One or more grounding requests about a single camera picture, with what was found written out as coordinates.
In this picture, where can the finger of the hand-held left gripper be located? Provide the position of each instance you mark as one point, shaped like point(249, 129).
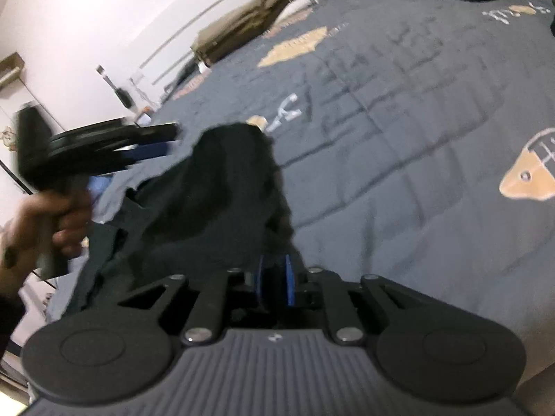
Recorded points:
point(147, 152)
point(154, 132)

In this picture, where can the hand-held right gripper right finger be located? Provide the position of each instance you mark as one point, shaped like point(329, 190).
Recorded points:
point(289, 279)

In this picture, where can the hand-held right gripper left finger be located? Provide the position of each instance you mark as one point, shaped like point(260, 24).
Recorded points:
point(260, 279)

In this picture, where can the black t-shirt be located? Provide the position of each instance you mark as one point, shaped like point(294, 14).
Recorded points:
point(208, 208)

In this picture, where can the person's left hand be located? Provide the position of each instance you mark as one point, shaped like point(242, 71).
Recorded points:
point(69, 229)

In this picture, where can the white wardrobe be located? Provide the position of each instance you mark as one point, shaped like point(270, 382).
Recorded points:
point(8, 169)

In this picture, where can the brown mouse sticker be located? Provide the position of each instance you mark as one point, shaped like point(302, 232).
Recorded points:
point(6, 137)

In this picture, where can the white bed headboard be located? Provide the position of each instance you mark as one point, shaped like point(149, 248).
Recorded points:
point(169, 58)

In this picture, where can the small cardboard box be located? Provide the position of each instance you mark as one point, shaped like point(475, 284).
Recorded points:
point(11, 67)

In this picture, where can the folded brown blanket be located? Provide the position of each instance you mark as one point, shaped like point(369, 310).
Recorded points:
point(243, 26)

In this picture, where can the grey printed quilt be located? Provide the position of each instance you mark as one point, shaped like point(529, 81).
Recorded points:
point(390, 138)

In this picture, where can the white pillow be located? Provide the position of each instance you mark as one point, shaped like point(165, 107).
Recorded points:
point(303, 6)

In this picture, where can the black wall-mounted device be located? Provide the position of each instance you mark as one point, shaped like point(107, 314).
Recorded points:
point(123, 97)

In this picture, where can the small black wall box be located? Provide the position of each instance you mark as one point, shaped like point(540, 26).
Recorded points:
point(102, 71)

